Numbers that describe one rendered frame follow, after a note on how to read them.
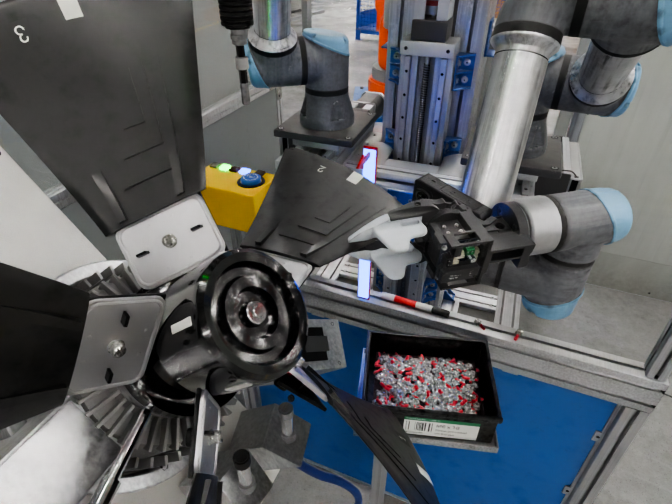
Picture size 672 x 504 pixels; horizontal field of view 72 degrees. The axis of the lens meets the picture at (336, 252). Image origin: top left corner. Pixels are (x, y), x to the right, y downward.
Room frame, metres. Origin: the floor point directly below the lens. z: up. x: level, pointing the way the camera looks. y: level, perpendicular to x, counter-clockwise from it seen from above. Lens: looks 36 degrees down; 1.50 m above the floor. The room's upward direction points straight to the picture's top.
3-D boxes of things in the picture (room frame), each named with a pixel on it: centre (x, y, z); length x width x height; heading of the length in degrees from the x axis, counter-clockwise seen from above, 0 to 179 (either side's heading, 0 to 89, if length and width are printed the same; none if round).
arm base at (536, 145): (1.09, -0.44, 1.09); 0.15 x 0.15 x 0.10
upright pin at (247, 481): (0.28, 0.10, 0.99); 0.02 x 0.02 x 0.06
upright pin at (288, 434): (0.36, 0.06, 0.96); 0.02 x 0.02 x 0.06
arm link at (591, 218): (0.52, -0.32, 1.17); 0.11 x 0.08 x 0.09; 104
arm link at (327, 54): (1.26, 0.03, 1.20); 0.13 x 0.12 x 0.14; 104
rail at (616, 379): (0.70, -0.15, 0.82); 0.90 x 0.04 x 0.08; 67
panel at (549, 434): (0.70, -0.15, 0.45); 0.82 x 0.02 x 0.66; 67
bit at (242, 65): (0.40, 0.08, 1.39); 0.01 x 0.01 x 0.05
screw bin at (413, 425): (0.52, -0.16, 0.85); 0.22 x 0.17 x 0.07; 83
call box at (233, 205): (0.85, 0.21, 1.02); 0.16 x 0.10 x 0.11; 67
